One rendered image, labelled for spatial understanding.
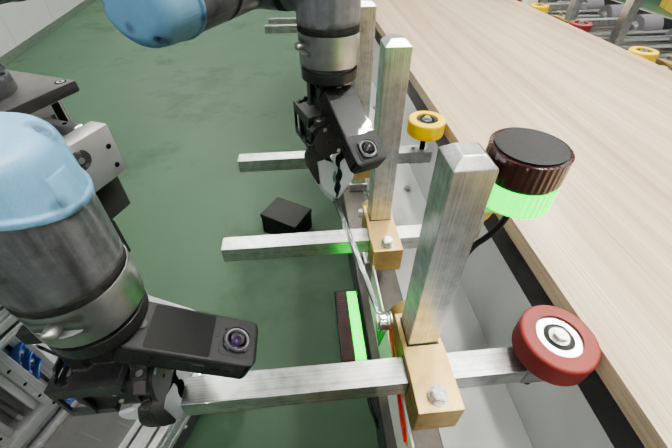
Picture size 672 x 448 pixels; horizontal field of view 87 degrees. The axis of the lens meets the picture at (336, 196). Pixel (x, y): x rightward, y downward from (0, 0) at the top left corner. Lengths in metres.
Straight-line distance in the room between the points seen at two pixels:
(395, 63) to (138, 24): 0.29
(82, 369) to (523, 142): 0.41
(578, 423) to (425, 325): 0.26
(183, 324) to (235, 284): 1.28
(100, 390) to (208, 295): 1.26
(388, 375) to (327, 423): 0.89
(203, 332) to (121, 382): 0.07
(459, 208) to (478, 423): 0.48
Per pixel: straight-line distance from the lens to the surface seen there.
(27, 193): 0.24
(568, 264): 0.57
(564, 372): 0.46
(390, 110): 0.52
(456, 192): 0.28
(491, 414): 0.73
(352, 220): 0.83
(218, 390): 0.46
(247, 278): 1.64
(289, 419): 1.34
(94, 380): 0.39
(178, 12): 0.34
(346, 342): 0.64
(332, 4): 0.42
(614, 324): 0.53
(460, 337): 0.78
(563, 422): 0.65
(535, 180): 0.29
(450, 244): 0.33
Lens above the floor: 1.27
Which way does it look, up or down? 40 degrees down
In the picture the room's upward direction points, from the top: straight up
